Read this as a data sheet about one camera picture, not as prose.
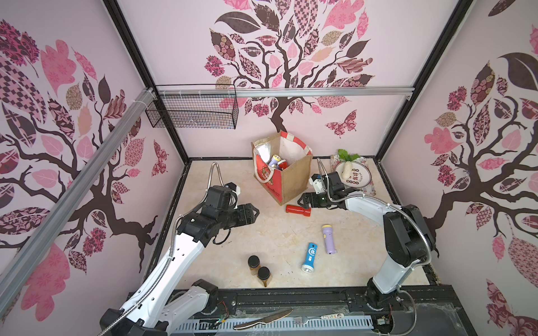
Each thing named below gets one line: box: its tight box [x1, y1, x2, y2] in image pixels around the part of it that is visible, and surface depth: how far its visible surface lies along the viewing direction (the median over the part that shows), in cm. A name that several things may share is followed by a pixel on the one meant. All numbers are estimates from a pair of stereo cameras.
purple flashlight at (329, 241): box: [322, 224, 337, 255], surface depth 88 cm
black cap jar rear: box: [247, 254, 261, 276], surface depth 76 cm
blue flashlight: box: [301, 242, 319, 273], surface depth 83 cm
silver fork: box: [292, 312, 344, 325], surface depth 71 cm
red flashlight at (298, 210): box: [285, 204, 312, 217], surface depth 97 cm
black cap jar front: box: [257, 266, 271, 288], surface depth 74 cm
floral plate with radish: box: [329, 149, 377, 197], surface depth 113 cm
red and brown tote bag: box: [250, 130, 314, 206], surface depth 100 cm
